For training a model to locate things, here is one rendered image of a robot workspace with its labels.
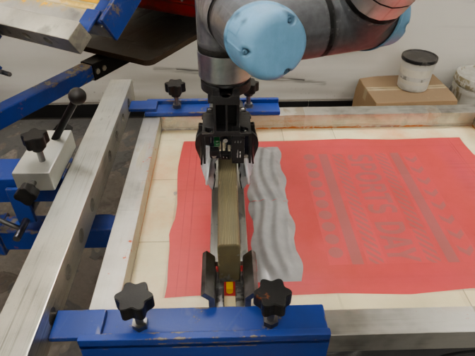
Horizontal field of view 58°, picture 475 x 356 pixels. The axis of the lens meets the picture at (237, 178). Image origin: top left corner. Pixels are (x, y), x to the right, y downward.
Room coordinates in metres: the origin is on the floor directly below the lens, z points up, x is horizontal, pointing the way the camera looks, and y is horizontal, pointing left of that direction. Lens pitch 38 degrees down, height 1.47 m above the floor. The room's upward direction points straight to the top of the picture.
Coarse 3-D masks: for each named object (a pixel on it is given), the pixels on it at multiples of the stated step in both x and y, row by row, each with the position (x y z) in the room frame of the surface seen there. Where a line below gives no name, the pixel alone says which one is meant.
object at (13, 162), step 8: (0, 160) 0.60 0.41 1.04; (8, 160) 0.60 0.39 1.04; (16, 160) 0.60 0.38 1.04; (0, 168) 0.58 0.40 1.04; (8, 168) 0.58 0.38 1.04; (0, 176) 0.56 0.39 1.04; (8, 176) 0.56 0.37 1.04; (64, 176) 0.56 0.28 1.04; (0, 184) 0.55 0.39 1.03; (8, 184) 0.55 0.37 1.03; (0, 192) 0.55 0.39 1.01; (40, 192) 0.55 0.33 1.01; (48, 192) 0.55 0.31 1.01; (56, 192) 0.55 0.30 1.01; (0, 200) 0.55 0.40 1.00; (8, 200) 0.55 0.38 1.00; (40, 200) 0.55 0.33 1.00; (48, 200) 0.55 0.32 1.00
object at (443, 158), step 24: (192, 144) 0.78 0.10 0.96; (264, 144) 0.78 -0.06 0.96; (288, 144) 0.78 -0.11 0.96; (312, 144) 0.78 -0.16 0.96; (336, 144) 0.78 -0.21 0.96; (360, 144) 0.78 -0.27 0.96; (384, 144) 0.78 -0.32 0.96; (408, 144) 0.78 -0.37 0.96; (432, 144) 0.78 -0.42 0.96; (456, 144) 0.78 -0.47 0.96; (192, 168) 0.69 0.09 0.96; (288, 168) 0.69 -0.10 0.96; (432, 168) 0.69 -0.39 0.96; (456, 168) 0.69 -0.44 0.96; (192, 192) 0.62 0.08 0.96; (288, 192) 0.62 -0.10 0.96; (456, 192) 0.62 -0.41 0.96
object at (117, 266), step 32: (160, 128) 0.83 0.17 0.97; (192, 128) 0.84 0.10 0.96; (256, 128) 0.84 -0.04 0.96; (288, 128) 0.85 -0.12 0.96; (128, 192) 0.58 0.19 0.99; (128, 224) 0.50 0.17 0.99; (128, 256) 0.43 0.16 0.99; (96, 288) 0.37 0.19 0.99; (352, 320) 0.32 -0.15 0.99; (384, 320) 0.32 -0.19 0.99; (416, 320) 0.32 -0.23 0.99; (448, 320) 0.32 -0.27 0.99
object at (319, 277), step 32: (192, 224) 0.53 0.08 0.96; (192, 256) 0.46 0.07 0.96; (320, 256) 0.46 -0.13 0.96; (192, 288) 0.40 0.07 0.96; (224, 288) 0.40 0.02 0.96; (288, 288) 0.40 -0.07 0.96; (320, 288) 0.40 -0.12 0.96; (352, 288) 0.40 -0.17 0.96; (384, 288) 0.40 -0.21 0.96; (416, 288) 0.40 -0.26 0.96; (448, 288) 0.40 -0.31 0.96
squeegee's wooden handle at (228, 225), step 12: (228, 168) 0.55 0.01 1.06; (228, 180) 0.52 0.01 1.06; (228, 192) 0.49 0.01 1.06; (228, 204) 0.47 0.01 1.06; (228, 216) 0.44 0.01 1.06; (228, 228) 0.42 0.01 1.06; (228, 240) 0.39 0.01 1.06; (228, 252) 0.39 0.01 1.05; (228, 264) 0.39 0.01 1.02; (228, 276) 0.39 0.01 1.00
